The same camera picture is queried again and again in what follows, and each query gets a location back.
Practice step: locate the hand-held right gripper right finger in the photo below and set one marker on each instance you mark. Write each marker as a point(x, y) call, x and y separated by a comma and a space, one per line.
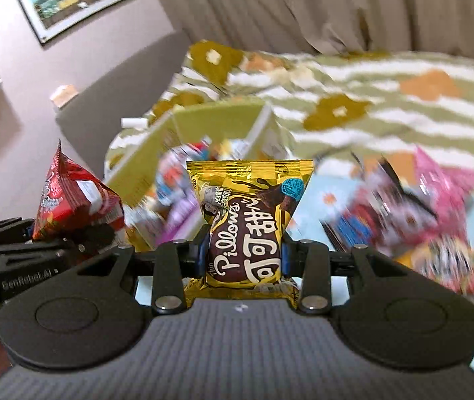
point(287, 254)

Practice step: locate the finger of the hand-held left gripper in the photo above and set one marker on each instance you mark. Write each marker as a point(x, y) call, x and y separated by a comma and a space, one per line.
point(91, 239)
point(7, 227)

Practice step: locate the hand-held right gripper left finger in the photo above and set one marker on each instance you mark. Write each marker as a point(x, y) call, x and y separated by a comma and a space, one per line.
point(202, 254)

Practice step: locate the red glossy snack bag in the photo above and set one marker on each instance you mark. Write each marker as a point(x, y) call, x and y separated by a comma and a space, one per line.
point(70, 200)

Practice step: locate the yellow chocolate pillow snack bag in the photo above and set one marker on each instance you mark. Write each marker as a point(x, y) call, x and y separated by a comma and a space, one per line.
point(245, 225)

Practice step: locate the heap of mixed snack bags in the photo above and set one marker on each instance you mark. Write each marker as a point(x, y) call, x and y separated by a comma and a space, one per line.
point(170, 200)

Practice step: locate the green cardboard box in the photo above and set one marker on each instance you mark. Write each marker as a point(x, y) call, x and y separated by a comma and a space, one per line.
point(203, 121)

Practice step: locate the pile of assorted snack packets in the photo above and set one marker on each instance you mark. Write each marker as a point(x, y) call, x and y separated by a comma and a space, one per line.
point(420, 225)

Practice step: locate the blue floral tablecloth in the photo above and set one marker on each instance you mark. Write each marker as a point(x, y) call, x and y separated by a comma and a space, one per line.
point(316, 212)

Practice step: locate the small white roll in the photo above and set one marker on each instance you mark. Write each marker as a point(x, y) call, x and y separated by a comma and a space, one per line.
point(133, 123)

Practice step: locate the small pale box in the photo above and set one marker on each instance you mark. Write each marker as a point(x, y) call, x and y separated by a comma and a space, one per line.
point(65, 93)

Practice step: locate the grey bed headboard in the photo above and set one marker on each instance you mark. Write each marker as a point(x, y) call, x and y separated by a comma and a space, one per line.
point(128, 87)

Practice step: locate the green striped floral blanket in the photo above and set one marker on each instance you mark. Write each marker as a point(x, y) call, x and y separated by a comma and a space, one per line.
point(366, 96)

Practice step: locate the beige curtain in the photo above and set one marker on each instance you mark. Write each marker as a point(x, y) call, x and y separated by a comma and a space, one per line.
point(324, 4)

